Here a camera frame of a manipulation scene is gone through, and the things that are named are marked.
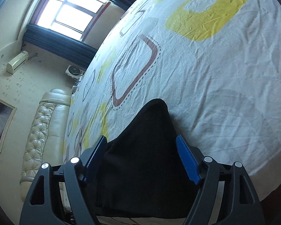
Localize black pants with studs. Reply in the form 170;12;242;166
87;99;198;219

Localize cream tufted leather headboard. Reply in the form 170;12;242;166
20;88;71;201

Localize white desk fan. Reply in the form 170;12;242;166
65;65;85;80

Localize patterned white bed sheet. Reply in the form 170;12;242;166
62;0;281;225

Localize dark blue left curtain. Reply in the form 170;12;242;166
23;24;97;69

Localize white wall air conditioner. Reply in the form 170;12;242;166
6;51;29;74

